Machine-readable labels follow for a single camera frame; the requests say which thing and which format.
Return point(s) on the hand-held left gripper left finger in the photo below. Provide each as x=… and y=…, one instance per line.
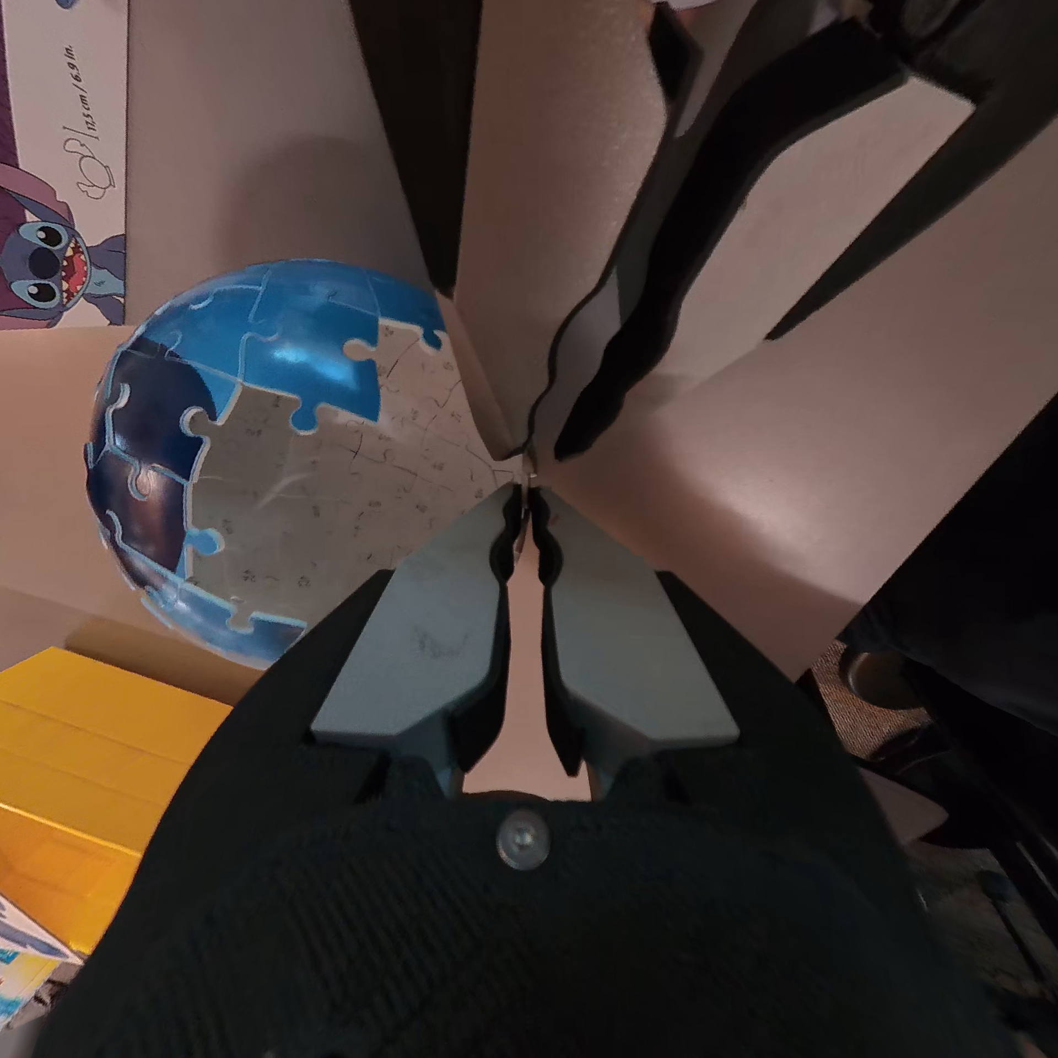
x=413, y=653

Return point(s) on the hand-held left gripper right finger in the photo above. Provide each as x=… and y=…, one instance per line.
x=636, y=661

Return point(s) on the person's dark clothed torso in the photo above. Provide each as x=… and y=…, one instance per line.
x=975, y=562

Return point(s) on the blue puzzle ball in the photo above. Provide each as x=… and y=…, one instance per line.
x=289, y=463

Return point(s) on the yellow plastic bin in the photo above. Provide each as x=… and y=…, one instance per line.
x=83, y=785

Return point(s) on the cartoon printed puzzle box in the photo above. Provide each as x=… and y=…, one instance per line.
x=66, y=124

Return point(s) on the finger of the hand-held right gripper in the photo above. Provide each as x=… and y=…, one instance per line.
x=545, y=165
x=810, y=215

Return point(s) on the blue white printed sheet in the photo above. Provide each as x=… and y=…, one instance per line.
x=25, y=950

